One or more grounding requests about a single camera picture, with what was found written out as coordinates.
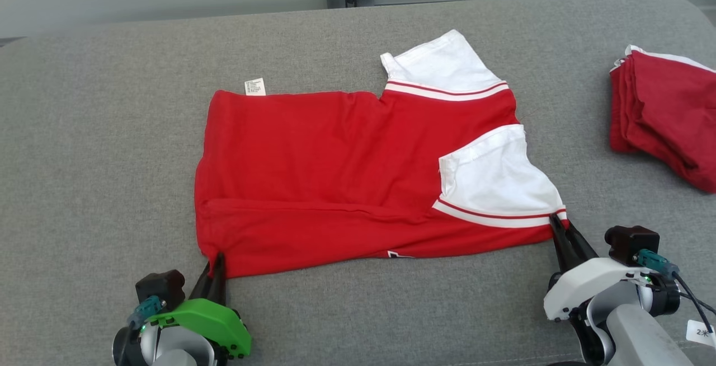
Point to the red white basketball jersey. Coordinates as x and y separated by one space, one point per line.
335 181

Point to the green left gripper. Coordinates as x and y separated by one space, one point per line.
207 321

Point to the teal left camera connector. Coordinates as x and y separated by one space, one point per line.
146 310

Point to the red white shorts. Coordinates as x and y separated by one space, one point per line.
665 114

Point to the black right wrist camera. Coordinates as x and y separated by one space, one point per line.
629 243

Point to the grey fabric sofa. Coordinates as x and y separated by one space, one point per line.
112 187

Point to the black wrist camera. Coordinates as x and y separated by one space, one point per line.
629 243
161 287

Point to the teal camera connector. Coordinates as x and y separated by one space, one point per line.
657 262
146 310

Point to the teal right camera connector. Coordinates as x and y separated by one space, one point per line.
657 262

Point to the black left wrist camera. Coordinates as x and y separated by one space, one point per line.
161 287

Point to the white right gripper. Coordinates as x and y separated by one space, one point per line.
587 285

